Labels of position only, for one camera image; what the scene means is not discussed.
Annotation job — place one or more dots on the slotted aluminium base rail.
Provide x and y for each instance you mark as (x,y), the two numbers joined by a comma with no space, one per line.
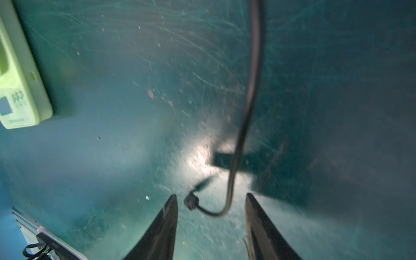
(41,243)

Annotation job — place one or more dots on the green electronic scale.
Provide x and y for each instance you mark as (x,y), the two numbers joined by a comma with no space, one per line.
(24,100)

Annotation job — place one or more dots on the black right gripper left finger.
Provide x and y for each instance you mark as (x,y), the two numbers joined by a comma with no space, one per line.
(158,241)

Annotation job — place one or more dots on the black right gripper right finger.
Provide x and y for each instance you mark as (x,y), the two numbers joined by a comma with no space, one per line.
(265,242)

